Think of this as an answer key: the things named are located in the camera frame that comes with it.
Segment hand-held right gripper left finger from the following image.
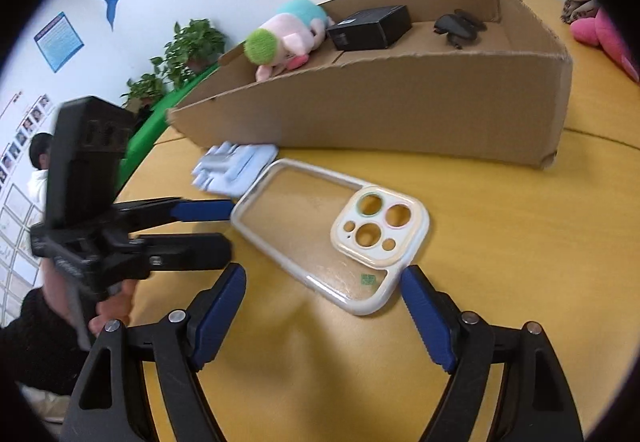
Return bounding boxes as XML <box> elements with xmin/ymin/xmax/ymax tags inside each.
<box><xmin>60</xmin><ymin>262</ymin><xmax>248</xmax><ymax>442</ymax></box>

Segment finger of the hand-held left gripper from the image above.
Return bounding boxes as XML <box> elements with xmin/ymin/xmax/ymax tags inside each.
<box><xmin>131</xmin><ymin>231</ymin><xmax>234</xmax><ymax>280</ymax></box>
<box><xmin>106</xmin><ymin>195</ymin><xmax>237</xmax><ymax>235</ymax></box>

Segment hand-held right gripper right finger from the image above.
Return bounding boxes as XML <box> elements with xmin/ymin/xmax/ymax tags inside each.
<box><xmin>398</xmin><ymin>264</ymin><xmax>586</xmax><ymax>442</ymax></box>

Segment white clear phone case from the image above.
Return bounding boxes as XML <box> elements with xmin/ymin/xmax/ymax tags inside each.
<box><xmin>230</xmin><ymin>158</ymin><xmax>431</xmax><ymax>317</ymax></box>

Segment cardboard box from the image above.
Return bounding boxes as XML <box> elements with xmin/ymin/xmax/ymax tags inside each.
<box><xmin>166</xmin><ymin>0</ymin><xmax>573</xmax><ymax>170</ymax></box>

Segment pink and teal plush toy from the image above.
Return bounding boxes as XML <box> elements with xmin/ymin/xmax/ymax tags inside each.
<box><xmin>243</xmin><ymin>0</ymin><xmax>336</xmax><ymax>83</ymax></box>

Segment black packaging box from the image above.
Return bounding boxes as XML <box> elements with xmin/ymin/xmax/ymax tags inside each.
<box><xmin>326</xmin><ymin>5</ymin><xmax>414</xmax><ymax>52</ymax></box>

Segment black sunglasses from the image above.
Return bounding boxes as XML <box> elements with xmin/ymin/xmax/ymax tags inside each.
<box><xmin>433</xmin><ymin>9</ymin><xmax>488</xmax><ymax>50</ymax></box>

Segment person's left forearm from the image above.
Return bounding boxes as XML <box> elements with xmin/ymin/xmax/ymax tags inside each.
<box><xmin>0</xmin><ymin>287</ymin><xmax>96</xmax><ymax>395</ymax></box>

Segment person's left hand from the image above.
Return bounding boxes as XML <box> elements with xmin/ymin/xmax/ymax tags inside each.
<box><xmin>42</xmin><ymin>262</ymin><xmax>137</xmax><ymax>338</ymax></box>

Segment small potted plant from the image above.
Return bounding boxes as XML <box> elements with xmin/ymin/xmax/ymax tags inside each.
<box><xmin>120</xmin><ymin>73</ymin><xmax>168</xmax><ymax>112</ymax></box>

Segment large potted plant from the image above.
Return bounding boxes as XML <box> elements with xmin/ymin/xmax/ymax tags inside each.
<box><xmin>150</xmin><ymin>19</ymin><xmax>228</xmax><ymax>88</ymax></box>

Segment beige clothing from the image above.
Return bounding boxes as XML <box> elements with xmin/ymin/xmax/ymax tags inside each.
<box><xmin>17</xmin><ymin>379</ymin><xmax>73</xmax><ymax>423</ymax></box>

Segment bright pink plush toy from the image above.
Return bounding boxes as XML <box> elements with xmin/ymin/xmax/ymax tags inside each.
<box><xmin>570</xmin><ymin>9</ymin><xmax>640</xmax><ymax>83</ymax></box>

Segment spotted plush fabric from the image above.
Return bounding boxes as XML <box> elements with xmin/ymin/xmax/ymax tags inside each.
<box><xmin>561</xmin><ymin>0</ymin><xmax>598</xmax><ymax>25</ymax></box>

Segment wall of framed photos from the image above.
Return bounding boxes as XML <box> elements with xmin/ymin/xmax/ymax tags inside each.
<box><xmin>0</xmin><ymin>89</ymin><xmax>56</xmax><ymax>318</ymax></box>

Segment blue wall poster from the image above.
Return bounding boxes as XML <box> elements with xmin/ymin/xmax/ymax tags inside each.
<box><xmin>33</xmin><ymin>12</ymin><xmax>84</xmax><ymax>73</ymax></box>

